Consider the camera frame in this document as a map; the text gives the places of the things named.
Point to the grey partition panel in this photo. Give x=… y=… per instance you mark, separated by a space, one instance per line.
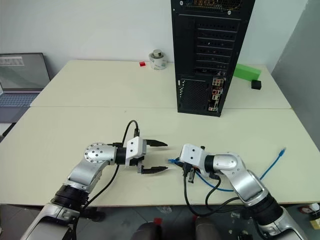
x=300 y=62

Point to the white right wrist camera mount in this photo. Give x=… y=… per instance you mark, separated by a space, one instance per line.
x=191 y=155

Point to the white tape roll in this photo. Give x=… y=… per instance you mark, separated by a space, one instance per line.
x=158 y=64

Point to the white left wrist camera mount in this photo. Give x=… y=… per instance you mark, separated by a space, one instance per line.
x=135 y=149

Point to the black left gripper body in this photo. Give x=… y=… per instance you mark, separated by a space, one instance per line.
x=140 y=163

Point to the black computer tower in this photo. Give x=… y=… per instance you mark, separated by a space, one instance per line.
x=205 y=62

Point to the small red block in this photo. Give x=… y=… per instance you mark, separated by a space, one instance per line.
x=142 y=64

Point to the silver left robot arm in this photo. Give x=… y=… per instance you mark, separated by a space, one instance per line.
x=95 y=155

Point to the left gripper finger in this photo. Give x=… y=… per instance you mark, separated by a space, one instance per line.
x=156 y=143
x=155 y=169

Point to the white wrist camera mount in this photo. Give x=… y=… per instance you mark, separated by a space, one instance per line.
x=191 y=155
x=135 y=149

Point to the brown rounded shape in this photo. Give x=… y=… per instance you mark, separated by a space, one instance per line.
x=207 y=228

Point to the red and white small object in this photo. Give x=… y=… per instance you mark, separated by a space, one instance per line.
x=305 y=209

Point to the dark rounded shape red cap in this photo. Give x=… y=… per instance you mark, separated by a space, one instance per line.
x=147 y=231

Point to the green rectangular block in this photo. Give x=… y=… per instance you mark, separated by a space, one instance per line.
x=247 y=71

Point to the small black cube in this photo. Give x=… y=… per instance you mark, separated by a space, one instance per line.
x=256 y=85

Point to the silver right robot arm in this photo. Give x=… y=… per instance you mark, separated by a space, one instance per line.
x=231 y=162

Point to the grey open laptop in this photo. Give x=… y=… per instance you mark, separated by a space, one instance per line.
x=21 y=75

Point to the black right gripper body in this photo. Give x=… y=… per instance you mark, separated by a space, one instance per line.
x=192 y=175

